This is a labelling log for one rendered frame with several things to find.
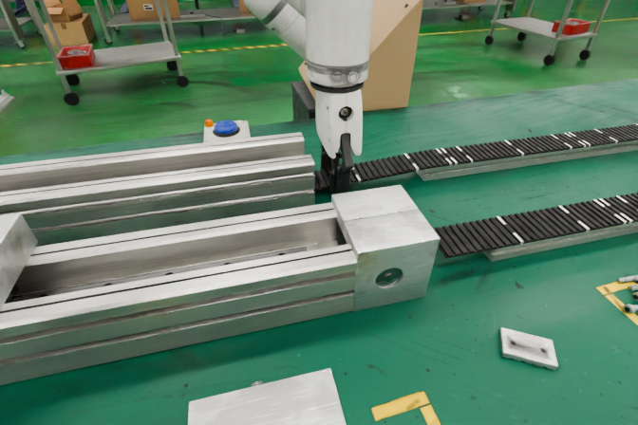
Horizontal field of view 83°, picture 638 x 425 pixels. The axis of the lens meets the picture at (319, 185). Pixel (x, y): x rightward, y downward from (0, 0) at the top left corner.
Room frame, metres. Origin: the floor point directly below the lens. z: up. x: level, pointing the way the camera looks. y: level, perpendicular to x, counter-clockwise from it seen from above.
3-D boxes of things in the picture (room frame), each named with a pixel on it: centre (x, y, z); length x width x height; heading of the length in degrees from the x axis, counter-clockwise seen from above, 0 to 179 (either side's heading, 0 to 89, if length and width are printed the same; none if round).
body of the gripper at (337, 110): (0.49, -0.03, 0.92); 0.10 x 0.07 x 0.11; 14
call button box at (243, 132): (0.57, 0.16, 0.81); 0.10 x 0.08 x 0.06; 14
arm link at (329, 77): (0.49, -0.03, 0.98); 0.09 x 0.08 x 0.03; 14
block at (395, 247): (0.32, -0.07, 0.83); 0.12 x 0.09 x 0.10; 14
